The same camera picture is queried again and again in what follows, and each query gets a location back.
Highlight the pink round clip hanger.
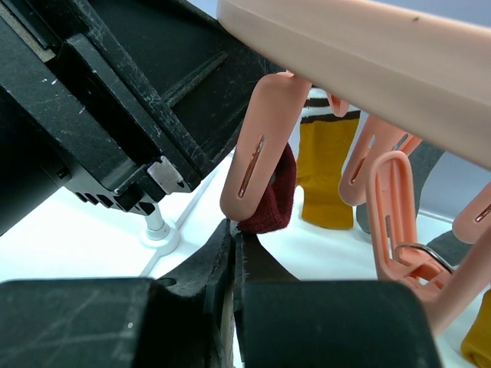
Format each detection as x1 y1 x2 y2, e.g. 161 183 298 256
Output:
217 1 490 334

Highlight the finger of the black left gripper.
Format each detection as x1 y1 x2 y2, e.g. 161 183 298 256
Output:
80 1 278 192

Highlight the maroon white striped sock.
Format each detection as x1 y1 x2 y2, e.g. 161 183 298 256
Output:
238 144 297 234

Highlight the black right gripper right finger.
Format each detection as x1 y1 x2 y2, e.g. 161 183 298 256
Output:
234 233 441 367

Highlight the mustard brown striped sock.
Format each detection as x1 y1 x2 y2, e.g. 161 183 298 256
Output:
460 290 491 368

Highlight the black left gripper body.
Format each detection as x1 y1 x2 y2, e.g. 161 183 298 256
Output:
1 1 184 232

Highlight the grey sock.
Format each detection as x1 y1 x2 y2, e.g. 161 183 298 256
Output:
427 231 472 268
355 141 446 235

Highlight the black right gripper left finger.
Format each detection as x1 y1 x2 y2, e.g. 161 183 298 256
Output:
1 220 234 367

